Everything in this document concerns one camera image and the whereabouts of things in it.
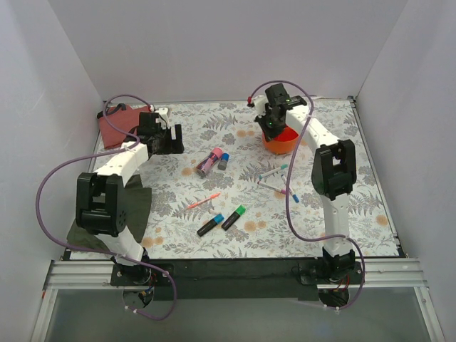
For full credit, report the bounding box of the orange round organizer container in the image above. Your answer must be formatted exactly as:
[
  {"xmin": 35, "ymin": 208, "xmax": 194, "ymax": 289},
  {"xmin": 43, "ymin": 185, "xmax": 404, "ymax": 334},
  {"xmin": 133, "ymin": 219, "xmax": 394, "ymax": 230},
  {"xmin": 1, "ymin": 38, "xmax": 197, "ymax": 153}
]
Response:
[{"xmin": 262, "ymin": 127, "xmax": 299, "ymax": 155}]

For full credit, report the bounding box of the blue black highlighter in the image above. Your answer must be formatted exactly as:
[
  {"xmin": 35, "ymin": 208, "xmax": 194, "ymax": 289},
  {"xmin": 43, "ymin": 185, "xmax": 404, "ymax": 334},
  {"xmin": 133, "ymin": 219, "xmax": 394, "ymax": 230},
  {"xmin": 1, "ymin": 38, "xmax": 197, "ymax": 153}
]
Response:
[{"xmin": 197, "ymin": 214, "xmax": 224, "ymax": 237}]

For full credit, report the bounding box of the pink capped white marker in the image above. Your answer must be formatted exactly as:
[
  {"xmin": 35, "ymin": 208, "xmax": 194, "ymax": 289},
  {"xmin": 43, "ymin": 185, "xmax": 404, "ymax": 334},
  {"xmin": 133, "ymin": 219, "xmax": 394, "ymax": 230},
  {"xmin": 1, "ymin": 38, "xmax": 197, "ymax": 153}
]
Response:
[{"xmin": 257, "ymin": 181, "xmax": 286, "ymax": 195}]

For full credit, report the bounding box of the green black highlighter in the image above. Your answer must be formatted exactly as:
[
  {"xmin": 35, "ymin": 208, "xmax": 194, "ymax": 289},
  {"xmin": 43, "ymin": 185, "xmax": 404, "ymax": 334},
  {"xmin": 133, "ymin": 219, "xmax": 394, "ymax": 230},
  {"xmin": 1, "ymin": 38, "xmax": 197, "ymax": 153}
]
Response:
[{"xmin": 222, "ymin": 205, "xmax": 246, "ymax": 231}]

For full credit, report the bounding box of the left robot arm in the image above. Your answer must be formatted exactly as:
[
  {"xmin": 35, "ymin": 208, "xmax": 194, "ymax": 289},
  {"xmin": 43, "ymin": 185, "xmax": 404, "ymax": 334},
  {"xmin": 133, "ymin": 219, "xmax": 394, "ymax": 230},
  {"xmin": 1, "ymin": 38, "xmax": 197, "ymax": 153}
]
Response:
[{"xmin": 76, "ymin": 107, "xmax": 185, "ymax": 285}]

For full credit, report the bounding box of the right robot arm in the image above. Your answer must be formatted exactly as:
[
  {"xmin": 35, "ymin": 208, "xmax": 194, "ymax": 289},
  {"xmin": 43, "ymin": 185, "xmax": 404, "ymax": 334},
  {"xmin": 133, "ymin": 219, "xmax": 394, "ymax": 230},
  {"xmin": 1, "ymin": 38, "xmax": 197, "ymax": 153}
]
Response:
[{"xmin": 247, "ymin": 80, "xmax": 357, "ymax": 283}]

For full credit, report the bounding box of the red folded cloth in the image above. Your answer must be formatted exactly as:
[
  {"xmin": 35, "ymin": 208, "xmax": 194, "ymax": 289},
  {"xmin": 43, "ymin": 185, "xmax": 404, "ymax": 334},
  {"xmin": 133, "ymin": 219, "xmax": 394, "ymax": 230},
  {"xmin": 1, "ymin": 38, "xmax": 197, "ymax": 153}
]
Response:
[{"xmin": 96, "ymin": 103, "xmax": 150, "ymax": 150}]

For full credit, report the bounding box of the pink capped pen tube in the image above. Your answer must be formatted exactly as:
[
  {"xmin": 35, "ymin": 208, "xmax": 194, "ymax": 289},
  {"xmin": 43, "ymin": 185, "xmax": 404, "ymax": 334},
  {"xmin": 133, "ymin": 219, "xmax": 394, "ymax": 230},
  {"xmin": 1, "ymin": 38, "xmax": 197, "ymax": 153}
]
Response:
[{"xmin": 196, "ymin": 147, "xmax": 223, "ymax": 177}]

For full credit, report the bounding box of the blue grey glue stick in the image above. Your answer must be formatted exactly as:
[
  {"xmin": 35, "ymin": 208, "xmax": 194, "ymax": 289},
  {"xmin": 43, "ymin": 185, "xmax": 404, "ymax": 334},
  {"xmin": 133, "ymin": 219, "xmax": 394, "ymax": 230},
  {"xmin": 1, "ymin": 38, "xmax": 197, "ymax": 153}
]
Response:
[{"xmin": 217, "ymin": 153, "xmax": 229, "ymax": 170}]

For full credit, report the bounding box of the dark green cloth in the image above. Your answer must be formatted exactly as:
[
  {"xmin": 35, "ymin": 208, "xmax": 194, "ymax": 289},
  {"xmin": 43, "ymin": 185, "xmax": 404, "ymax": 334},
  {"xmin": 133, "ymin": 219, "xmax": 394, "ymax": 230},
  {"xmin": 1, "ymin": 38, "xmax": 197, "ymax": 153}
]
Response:
[{"xmin": 66, "ymin": 174, "xmax": 152, "ymax": 251}]

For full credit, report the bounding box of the teal capped white marker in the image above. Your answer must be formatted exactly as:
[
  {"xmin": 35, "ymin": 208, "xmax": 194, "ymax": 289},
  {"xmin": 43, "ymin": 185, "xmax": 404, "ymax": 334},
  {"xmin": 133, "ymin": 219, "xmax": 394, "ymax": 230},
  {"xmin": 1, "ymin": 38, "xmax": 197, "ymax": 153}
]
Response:
[{"xmin": 259, "ymin": 164, "xmax": 288, "ymax": 180}]

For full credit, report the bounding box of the orange pen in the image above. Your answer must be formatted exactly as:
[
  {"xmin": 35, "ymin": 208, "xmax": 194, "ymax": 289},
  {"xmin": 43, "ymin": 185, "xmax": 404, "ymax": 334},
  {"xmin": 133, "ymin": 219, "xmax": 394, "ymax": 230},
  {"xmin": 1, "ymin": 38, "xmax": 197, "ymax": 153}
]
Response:
[{"xmin": 186, "ymin": 192, "xmax": 221, "ymax": 209}]

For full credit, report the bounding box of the floral table mat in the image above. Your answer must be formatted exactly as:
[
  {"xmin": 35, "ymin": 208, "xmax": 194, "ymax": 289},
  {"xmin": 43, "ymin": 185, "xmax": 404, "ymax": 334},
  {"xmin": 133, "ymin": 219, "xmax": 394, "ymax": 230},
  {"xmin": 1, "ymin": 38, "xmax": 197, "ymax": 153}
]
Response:
[{"xmin": 69, "ymin": 99, "xmax": 400, "ymax": 260}]

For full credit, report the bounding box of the blue capped white marker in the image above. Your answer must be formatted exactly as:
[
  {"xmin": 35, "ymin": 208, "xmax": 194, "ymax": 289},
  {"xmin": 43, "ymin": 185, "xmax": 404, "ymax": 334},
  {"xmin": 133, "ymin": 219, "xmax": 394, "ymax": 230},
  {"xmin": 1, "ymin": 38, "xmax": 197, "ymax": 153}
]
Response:
[{"xmin": 281, "ymin": 174, "xmax": 299, "ymax": 203}]

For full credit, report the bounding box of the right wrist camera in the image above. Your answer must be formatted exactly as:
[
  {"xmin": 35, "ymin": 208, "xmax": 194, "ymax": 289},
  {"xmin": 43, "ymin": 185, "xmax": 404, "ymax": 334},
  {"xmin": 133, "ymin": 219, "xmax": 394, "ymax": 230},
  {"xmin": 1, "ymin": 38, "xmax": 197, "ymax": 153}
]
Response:
[{"xmin": 247, "ymin": 95, "xmax": 268, "ymax": 117}]

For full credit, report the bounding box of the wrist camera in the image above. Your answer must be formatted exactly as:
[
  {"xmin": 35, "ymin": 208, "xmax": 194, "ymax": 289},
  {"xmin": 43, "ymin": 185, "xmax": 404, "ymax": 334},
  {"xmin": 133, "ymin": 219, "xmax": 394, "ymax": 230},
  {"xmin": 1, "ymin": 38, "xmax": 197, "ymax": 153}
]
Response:
[
  {"xmin": 155, "ymin": 107, "xmax": 170, "ymax": 130},
  {"xmin": 247, "ymin": 95, "xmax": 268, "ymax": 117}
]

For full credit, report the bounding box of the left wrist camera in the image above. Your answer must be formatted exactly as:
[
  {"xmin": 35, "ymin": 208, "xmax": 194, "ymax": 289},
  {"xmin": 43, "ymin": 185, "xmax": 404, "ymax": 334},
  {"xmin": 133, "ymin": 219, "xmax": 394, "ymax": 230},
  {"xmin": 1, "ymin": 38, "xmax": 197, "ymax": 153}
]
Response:
[{"xmin": 155, "ymin": 107, "xmax": 170, "ymax": 130}]

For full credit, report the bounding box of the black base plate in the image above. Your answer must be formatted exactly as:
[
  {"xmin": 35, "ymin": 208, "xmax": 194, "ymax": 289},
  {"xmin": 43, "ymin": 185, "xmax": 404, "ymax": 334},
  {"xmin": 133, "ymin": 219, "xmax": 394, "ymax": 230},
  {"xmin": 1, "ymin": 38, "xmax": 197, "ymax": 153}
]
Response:
[{"xmin": 110, "ymin": 256, "xmax": 366, "ymax": 302}]

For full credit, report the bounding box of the aluminium frame rail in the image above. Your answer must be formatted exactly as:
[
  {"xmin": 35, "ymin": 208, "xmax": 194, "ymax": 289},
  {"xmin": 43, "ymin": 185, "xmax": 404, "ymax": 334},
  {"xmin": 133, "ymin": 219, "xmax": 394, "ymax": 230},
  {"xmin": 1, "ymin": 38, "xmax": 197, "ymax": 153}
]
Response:
[{"xmin": 32, "ymin": 258, "xmax": 445, "ymax": 341}]

